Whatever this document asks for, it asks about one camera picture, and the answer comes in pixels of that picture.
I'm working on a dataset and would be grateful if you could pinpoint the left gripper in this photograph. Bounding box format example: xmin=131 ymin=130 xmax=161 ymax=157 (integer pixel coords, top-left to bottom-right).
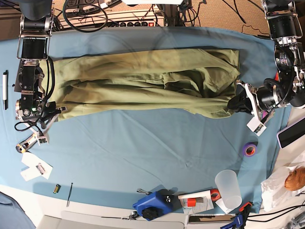
xmin=227 ymin=78 xmax=285 ymax=136

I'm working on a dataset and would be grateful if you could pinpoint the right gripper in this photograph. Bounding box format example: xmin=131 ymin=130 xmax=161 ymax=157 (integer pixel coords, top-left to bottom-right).
xmin=15 ymin=100 xmax=67 ymax=145

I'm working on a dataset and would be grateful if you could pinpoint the olive green t-shirt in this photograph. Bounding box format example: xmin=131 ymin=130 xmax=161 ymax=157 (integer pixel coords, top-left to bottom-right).
xmin=50 ymin=48 xmax=240 ymax=120

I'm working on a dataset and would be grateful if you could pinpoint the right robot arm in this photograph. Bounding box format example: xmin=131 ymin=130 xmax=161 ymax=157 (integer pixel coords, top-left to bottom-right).
xmin=14 ymin=0 xmax=67 ymax=153

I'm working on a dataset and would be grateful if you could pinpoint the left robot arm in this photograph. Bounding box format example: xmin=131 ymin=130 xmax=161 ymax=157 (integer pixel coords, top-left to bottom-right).
xmin=228 ymin=0 xmax=305 ymax=136

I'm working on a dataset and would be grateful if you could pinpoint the purple glue tube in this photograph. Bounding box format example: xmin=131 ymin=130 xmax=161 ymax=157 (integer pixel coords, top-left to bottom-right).
xmin=262 ymin=111 xmax=268 ymax=119

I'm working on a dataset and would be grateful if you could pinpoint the orange grey utility knife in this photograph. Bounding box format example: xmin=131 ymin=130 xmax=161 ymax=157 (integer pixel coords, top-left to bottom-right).
xmin=16 ymin=133 xmax=37 ymax=153

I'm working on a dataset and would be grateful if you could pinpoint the smartphone in lilac case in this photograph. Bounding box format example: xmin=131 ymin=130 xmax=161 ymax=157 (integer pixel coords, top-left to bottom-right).
xmin=277 ymin=122 xmax=305 ymax=148

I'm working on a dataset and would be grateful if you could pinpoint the purple tape roll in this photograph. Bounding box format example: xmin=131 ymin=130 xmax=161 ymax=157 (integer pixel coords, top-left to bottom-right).
xmin=242 ymin=142 xmax=258 ymax=157

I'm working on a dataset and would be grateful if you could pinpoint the white marker pen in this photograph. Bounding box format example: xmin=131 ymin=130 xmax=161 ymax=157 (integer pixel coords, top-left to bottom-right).
xmin=2 ymin=70 xmax=9 ymax=110

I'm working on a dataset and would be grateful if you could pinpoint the small green battery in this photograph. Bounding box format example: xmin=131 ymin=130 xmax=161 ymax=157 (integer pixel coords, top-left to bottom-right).
xmin=53 ymin=184 xmax=61 ymax=194

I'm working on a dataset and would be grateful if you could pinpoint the blue table cloth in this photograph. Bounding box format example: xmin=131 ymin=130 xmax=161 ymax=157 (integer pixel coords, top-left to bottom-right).
xmin=0 ymin=27 xmax=291 ymax=212

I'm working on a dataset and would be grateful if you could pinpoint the brown round object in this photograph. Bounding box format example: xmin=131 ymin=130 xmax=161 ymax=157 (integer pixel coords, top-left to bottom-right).
xmin=285 ymin=167 xmax=305 ymax=191

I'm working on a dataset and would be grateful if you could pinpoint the translucent plastic cup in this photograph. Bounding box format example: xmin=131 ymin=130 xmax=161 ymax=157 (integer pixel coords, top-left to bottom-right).
xmin=215 ymin=169 xmax=242 ymax=209

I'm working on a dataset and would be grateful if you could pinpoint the white plastic bag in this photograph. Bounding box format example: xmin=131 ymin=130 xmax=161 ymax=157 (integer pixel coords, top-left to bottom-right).
xmin=261 ymin=163 xmax=305 ymax=212

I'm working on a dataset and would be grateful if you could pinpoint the red tape roll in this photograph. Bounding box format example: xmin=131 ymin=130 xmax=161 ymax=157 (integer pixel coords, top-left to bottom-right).
xmin=210 ymin=188 xmax=221 ymax=202

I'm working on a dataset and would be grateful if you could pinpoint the blue black clamp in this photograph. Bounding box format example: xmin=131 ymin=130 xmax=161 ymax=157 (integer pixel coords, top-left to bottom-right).
xmin=220 ymin=202 xmax=253 ymax=229

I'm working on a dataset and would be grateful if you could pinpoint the blue plastic device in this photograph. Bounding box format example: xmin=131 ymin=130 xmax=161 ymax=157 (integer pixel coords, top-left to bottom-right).
xmin=132 ymin=188 xmax=173 ymax=221

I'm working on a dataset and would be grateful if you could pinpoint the white power strip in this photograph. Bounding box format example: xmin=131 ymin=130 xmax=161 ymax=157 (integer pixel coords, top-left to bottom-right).
xmin=68 ymin=8 xmax=165 ymax=29

